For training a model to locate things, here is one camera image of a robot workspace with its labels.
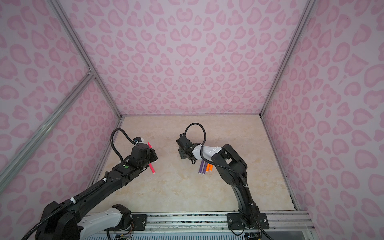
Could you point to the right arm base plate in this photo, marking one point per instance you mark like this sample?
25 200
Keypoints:
237 221

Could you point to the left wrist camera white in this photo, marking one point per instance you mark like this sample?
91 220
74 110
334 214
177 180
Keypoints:
138 140

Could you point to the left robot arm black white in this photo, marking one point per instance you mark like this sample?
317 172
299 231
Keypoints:
70 220

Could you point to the diagonal aluminium frame bar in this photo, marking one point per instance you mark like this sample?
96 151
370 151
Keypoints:
23 155

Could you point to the purple marker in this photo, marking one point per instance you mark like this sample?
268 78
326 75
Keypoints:
204 168
201 167

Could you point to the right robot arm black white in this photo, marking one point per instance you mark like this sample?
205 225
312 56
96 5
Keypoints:
233 171

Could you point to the pink marker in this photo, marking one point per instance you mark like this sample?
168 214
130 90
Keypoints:
153 158

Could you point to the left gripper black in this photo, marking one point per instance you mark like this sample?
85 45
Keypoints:
153 154

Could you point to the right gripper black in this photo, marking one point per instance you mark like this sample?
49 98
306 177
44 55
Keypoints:
181 151

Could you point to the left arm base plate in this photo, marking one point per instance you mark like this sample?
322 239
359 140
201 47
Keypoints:
135 222

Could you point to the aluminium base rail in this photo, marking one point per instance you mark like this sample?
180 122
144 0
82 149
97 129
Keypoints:
284 225

